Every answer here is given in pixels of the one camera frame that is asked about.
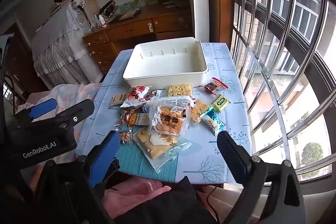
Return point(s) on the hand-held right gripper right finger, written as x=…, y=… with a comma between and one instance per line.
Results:
x=232, y=159

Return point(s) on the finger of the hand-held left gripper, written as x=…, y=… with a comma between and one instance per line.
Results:
x=42, y=108
x=78, y=108

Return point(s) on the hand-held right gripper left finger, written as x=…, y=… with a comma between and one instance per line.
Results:
x=105, y=158

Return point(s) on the orange oat bar packet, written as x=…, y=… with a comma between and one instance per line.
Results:
x=136, y=119

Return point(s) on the large bread packet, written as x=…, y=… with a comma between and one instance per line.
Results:
x=157, y=146

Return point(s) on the green pastry packet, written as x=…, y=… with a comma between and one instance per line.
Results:
x=220, y=103

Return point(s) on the yellow rice cracker packet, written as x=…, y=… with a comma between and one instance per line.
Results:
x=197, y=111

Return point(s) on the white plastic bin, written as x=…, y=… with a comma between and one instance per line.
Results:
x=162, y=64

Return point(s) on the floral bedding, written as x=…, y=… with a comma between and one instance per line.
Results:
x=76, y=91

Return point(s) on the small clear nut packet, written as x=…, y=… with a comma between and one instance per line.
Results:
x=124, y=136

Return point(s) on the brown biscuit packet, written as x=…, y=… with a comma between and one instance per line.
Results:
x=116, y=100

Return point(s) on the teal snack packet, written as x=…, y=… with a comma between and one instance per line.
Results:
x=212, y=121

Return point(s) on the red-brown nut packet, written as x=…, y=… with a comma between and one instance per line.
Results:
x=126, y=112

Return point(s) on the red and white snack packet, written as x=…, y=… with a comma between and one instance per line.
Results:
x=135, y=96

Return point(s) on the metal window bars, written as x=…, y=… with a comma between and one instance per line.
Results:
x=273, y=106

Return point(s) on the white lace furniture cover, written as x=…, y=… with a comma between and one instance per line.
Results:
x=57, y=37

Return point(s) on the clear tray pastry packet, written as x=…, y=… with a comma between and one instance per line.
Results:
x=170, y=117

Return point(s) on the dark brown snack packet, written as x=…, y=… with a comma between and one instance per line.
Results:
x=152, y=94

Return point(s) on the red-label dark snack packet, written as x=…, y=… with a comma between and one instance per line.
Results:
x=213, y=86

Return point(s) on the dark cloth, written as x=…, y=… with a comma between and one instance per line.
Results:
x=170, y=205

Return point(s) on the clear packet of yellow crackers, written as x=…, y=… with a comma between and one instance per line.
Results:
x=179, y=90

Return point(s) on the small white bottle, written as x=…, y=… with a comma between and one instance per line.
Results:
x=101, y=20

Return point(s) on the wooden desk with drawers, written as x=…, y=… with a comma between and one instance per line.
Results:
x=131, y=29

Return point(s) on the dark tablet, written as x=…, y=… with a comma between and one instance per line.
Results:
x=123, y=15

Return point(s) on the black gold-patterned case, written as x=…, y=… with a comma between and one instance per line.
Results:
x=109, y=7

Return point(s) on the patterned fabric bag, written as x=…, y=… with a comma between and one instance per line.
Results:
x=78, y=1

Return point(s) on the pale drawer lock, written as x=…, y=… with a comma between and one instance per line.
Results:
x=150, y=27

